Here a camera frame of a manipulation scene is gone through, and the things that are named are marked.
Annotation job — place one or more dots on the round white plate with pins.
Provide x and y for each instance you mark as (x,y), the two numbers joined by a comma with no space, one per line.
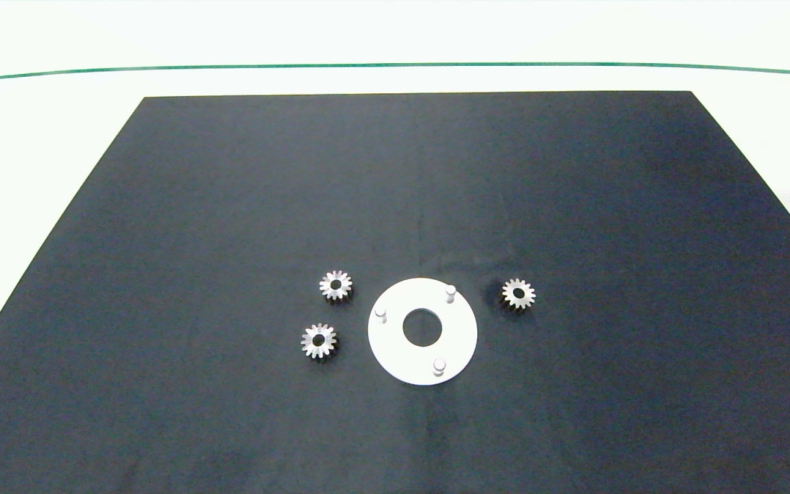
(395,350)

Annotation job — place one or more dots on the small steel gear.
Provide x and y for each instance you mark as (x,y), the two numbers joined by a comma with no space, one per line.
(527,294)
(327,341)
(343,285)

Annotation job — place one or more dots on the dark mat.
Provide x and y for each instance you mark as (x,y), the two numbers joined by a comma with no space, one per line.
(162,206)

